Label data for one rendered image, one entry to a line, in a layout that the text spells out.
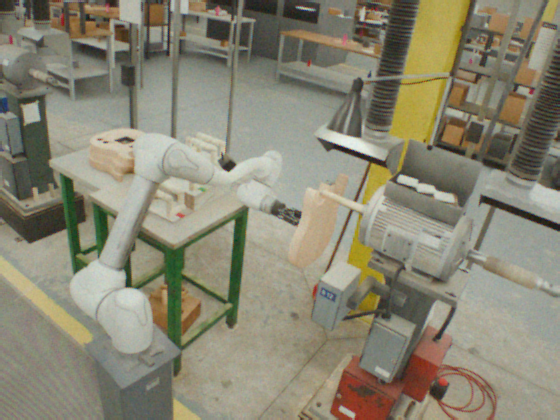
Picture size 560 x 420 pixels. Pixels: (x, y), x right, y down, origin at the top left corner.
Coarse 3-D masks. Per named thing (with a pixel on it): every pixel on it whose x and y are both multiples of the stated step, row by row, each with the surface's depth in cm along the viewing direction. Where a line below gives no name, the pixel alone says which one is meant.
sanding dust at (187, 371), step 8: (184, 280) 316; (224, 320) 288; (240, 320) 289; (96, 328) 266; (224, 328) 281; (240, 328) 283; (184, 368) 250; (192, 368) 251; (184, 376) 245; (176, 384) 240
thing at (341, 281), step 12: (336, 264) 166; (348, 264) 167; (324, 276) 159; (336, 276) 160; (348, 276) 161; (360, 276) 166; (324, 288) 158; (336, 288) 155; (348, 288) 158; (324, 300) 160; (336, 300) 156; (312, 312) 165; (324, 312) 162; (336, 312) 159; (372, 312) 170; (384, 312) 170; (324, 324) 164; (336, 324) 164
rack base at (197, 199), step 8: (176, 184) 225; (184, 184) 226; (168, 192) 226; (184, 192) 219; (192, 192) 220; (200, 192) 221; (208, 192) 226; (176, 200) 225; (184, 200) 221; (192, 200) 219; (200, 200) 223; (208, 200) 229; (192, 208) 221
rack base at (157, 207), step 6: (156, 204) 221; (162, 204) 222; (174, 204) 223; (150, 210) 216; (156, 210) 216; (162, 210) 217; (186, 210) 220; (192, 210) 220; (162, 216) 212; (174, 216) 214; (186, 216) 217; (174, 222) 210
